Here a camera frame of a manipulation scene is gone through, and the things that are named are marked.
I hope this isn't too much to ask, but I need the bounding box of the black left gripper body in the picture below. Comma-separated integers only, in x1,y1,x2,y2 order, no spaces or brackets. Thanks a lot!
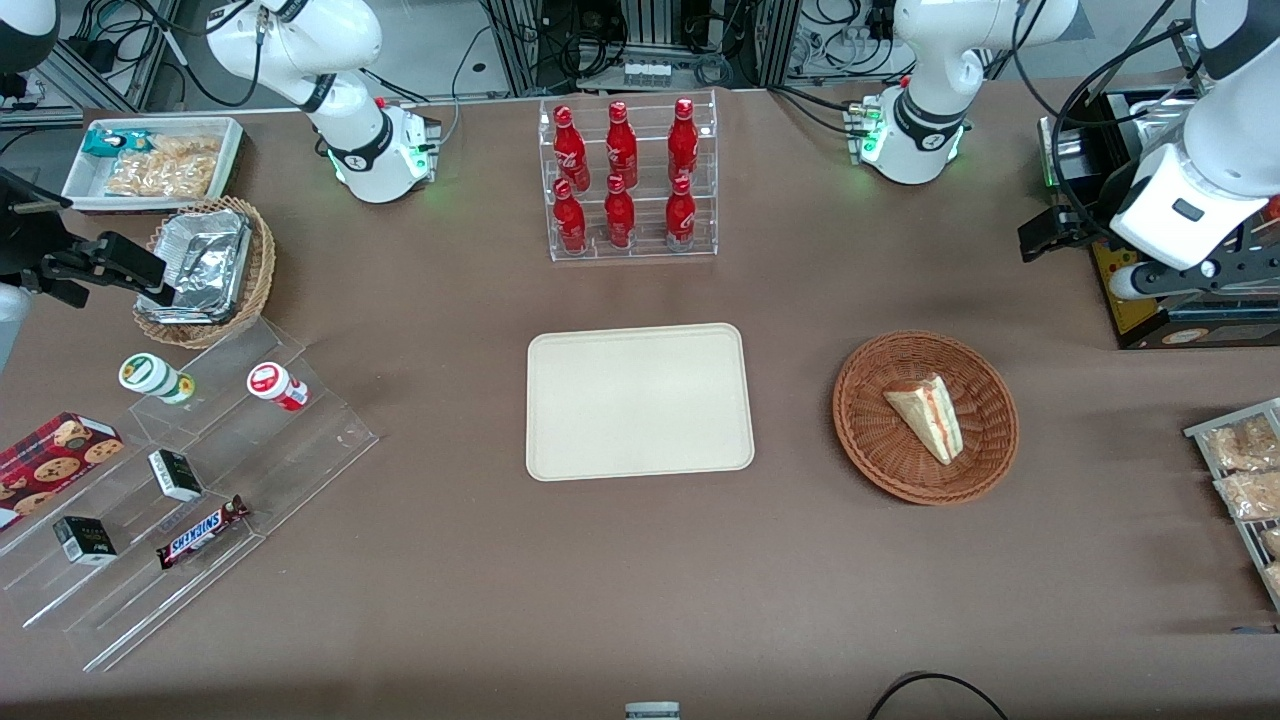
1070,190,1121,249

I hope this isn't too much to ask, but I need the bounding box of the red cola bottle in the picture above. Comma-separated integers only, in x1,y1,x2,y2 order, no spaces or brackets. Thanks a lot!
667,97,699,186
604,174,636,249
552,178,588,254
553,105,591,193
604,100,639,189
665,175,697,251

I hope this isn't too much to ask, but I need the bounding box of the grey wire tray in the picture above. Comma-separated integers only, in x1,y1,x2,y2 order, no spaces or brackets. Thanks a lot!
1184,398,1280,613

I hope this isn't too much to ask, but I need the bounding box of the red plaid cookie box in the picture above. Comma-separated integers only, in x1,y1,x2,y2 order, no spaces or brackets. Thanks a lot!
0,411,125,531

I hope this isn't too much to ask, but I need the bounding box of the teal snack packet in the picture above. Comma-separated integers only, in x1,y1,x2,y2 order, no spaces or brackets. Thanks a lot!
82,128,151,159

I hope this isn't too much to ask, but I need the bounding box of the clear bag of crackers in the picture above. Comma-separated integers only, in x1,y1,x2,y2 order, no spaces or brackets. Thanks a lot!
105,134,222,199

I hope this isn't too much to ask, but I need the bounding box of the black floor cable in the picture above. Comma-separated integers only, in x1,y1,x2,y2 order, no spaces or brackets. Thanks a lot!
866,671,1011,720

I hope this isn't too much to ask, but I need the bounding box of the clear acrylic step display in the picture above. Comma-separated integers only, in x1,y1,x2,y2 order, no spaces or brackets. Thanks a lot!
0,318,379,673

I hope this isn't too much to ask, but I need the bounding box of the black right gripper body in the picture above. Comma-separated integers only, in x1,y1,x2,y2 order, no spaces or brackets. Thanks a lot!
0,168,101,286

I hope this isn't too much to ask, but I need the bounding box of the snickers chocolate bar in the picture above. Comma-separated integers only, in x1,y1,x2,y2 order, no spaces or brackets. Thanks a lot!
156,495,250,571

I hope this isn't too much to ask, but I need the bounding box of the black food warmer cabinet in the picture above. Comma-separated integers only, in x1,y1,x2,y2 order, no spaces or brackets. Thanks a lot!
1038,15,1280,351

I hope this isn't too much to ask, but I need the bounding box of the small black box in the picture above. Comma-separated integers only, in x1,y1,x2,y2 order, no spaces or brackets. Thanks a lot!
52,516,119,567
148,449,204,503

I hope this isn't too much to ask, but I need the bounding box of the clear acrylic bottle rack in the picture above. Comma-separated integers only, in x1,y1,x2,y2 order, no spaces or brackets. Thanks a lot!
538,88,719,264

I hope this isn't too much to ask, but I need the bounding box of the white rectangular bin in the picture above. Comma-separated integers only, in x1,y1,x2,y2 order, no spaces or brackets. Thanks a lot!
60,116,246,213

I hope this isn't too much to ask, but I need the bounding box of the aluminium foil container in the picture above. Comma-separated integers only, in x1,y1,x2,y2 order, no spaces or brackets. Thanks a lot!
137,208,253,324

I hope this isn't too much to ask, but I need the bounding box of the green lid cup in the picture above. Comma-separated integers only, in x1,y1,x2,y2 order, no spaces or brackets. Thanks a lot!
118,353,197,406

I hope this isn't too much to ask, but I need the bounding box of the red lid cup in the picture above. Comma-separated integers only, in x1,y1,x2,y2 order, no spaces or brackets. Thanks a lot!
247,362,310,413

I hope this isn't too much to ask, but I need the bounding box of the tan wicker basket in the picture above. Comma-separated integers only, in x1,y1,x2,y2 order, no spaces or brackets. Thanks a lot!
132,196,277,350

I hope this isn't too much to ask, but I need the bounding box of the steel warmer pan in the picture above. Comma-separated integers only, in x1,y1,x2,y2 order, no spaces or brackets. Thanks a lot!
1125,92,1216,141

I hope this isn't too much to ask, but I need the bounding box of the beige plastic tray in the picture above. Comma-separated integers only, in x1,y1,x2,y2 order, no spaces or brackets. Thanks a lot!
526,322,756,483

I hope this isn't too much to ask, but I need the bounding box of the brown wicker basket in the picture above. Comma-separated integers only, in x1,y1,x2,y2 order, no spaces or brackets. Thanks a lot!
832,330,1020,506

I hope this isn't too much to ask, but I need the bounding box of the triangular sandwich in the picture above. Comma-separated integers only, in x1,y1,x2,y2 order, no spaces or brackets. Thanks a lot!
882,373,964,466

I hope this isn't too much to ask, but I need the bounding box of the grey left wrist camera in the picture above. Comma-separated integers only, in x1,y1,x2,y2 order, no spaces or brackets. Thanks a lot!
1108,250,1280,301

